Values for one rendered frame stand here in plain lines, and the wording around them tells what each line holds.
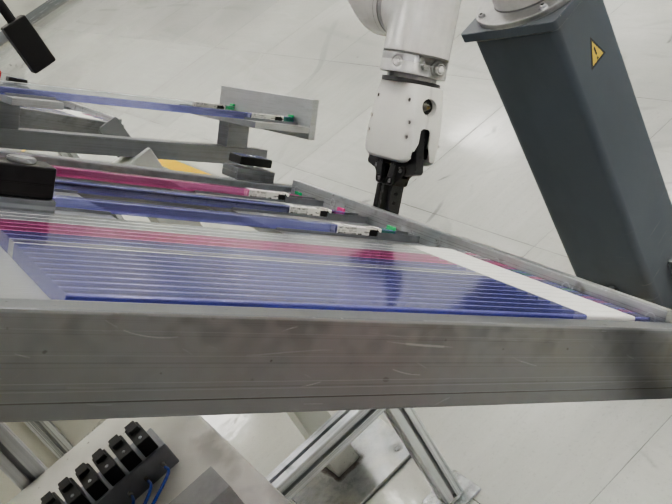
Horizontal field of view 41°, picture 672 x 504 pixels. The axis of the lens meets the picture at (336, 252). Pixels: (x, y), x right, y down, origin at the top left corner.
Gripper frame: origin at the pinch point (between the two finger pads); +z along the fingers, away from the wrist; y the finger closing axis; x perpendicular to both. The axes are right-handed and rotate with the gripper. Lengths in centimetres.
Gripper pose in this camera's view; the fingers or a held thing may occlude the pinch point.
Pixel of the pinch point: (387, 199)
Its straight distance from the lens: 117.3
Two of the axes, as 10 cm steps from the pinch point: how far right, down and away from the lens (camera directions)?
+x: -8.3, -0.7, -5.5
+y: -5.2, -2.3, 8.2
